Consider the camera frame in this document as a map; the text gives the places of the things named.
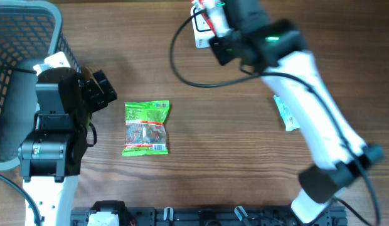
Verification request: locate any red candy bar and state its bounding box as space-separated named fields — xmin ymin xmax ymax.
xmin=191 ymin=0 xmax=216 ymax=35

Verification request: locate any green snack bag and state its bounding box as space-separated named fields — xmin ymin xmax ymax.
xmin=125 ymin=100 xmax=170 ymax=124

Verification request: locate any clear gummy candy bag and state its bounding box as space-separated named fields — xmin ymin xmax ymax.
xmin=122 ymin=121 xmax=169 ymax=157

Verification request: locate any mint green wipes pack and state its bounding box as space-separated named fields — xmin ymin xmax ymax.
xmin=274 ymin=95 xmax=300 ymax=131

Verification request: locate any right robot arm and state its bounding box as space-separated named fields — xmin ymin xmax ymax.
xmin=201 ymin=1 xmax=383 ymax=224

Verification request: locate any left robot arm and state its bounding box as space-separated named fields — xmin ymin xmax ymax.
xmin=18 ymin=67 xmax=117 ymax=225

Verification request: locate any white barcode scanner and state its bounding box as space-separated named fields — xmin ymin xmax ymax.
xmin=191 ymin=15 xmax=215 ymax=49

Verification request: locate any grey plastic mesh basket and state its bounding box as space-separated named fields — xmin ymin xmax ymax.
xmin=0 ymin=1 xmax=80 ymax=171

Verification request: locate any black right camera cable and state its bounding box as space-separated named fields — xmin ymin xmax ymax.
xmin=169 ymin=9 xmax=381 ymax=226

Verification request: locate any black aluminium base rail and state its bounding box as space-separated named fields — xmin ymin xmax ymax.
xmin=70 ymin=200 xmax=348 ymax=226

